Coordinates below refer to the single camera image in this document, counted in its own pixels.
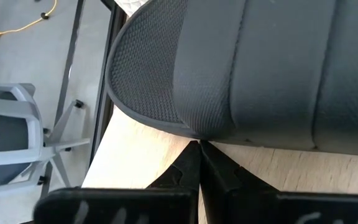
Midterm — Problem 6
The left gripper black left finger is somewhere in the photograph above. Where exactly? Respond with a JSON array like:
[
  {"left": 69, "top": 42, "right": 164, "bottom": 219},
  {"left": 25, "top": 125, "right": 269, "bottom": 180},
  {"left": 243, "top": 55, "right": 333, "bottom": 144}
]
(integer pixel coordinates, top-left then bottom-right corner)
[{"left": 147, "top": 139, "right": 202, "bottom": 192}]

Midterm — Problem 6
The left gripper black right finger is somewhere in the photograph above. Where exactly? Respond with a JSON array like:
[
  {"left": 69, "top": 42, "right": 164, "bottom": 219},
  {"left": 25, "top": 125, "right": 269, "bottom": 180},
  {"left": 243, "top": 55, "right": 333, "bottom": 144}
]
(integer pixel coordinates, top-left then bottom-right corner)
[{"left": 200, "top": 139, "right": 280, "bottom": 224}]

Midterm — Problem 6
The black slide sandal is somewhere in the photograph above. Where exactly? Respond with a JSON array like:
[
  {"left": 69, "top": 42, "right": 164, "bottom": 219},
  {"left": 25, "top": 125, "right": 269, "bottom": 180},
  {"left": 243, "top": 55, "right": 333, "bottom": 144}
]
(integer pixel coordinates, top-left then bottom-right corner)
[{"left": 104, "top": 0, "right": 358, "bottom": 157}]

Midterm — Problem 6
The wooden shelf with metal legs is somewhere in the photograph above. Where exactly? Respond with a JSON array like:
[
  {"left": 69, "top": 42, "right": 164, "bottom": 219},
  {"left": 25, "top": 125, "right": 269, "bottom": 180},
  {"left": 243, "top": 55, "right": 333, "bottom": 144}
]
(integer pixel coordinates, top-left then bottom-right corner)
[{"left": 81, "top": 105, "right": 358, "bottom": 224}]

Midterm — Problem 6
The grey office chair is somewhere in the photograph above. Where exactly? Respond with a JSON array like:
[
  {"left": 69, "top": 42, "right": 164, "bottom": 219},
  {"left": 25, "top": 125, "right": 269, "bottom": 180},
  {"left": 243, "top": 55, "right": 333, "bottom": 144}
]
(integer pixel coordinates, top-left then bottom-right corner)
[{"left": 0, "top": 82, "right": 91, "bottom": 203}]

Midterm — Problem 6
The black aluminium table frame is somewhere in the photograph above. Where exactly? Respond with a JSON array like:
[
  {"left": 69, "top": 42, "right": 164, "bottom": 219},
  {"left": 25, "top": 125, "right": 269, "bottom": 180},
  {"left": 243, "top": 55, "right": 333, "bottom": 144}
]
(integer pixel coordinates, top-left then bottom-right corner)
[{"left": 87, "top": 0, "right": 127, "bottom": 175}]

